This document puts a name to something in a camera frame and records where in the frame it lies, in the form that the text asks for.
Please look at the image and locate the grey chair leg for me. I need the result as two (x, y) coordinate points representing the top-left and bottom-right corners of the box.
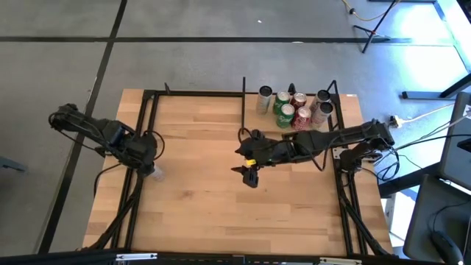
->
(0, 155), (27, 173)

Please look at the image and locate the black computer mouse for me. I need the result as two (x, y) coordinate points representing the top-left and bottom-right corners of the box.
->
(430, 230), (465, 265)

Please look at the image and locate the black cable bundle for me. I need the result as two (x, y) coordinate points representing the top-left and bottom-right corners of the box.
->
(338, 176), (392, 258)
(88, 163), (145, 255)

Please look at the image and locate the orange extension cable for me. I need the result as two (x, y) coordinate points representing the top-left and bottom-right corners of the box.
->
(341, 0), (398, 22)

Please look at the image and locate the black tripod stand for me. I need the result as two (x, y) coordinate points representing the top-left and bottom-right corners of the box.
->
(352, 0), (402, 54)

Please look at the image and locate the dark grey computer case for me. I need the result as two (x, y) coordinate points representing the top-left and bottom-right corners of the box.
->
(439, 91), (471, 192)

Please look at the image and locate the green Sprite can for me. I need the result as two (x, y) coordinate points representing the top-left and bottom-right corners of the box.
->
(275, 103), (296, 130)
(272, 91), (291, 115)

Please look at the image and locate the black crossbar with silver brackets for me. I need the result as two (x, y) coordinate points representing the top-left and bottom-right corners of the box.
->
(0, 248), (471, 265)

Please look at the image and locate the black desk foot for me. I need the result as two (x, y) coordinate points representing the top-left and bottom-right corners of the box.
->
(400, 73), (471, 101)

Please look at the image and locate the grey side table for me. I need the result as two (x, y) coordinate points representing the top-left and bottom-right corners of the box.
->
(403, 174), (471, 265)

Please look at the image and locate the black table leg bar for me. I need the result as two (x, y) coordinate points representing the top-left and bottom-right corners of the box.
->
(378, 161), (442, 198)

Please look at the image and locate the red Coca-Cola can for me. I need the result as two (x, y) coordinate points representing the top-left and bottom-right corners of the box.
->
(291, 105), (312, 132)
(290, 91), (308, 111)

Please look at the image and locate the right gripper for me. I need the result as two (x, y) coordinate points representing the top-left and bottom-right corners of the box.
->
(230, 130), (295, 177)

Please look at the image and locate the black aluminium table frame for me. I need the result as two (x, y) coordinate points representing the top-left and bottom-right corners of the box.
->
(110, 82), (369, 258)

